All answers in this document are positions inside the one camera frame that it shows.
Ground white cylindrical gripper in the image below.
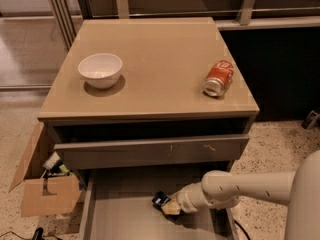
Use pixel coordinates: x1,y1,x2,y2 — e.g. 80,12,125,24
161,183,209,215

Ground dark blue rxbar wrapper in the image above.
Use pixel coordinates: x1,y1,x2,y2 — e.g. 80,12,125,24
152,191,170,208

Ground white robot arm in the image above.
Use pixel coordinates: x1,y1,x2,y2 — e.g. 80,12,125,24
161,151,320,240

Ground grey open middle drawer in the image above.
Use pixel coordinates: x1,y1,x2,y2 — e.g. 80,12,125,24
80,166,239,240

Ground grey top drawer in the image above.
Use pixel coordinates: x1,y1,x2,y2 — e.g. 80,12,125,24
55,134,249,170

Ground grey drawer cabinet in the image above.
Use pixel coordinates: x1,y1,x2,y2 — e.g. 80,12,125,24
39,18,259,170

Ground items inside cardboard box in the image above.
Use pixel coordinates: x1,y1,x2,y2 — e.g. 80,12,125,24
41,152,72,179

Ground brown cardboard box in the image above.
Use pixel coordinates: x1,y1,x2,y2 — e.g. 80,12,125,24
9,123,84,217

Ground orange soda can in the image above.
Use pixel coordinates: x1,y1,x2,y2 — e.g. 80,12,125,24
203,60,234,97

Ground white ceramic bowl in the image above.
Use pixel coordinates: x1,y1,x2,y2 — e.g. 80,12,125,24
78,53,123,89

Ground black cable on floor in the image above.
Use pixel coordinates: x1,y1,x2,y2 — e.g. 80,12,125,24
0,227,64,240

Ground metal shelf frame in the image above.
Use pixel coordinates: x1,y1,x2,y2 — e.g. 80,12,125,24
49,0,320,45

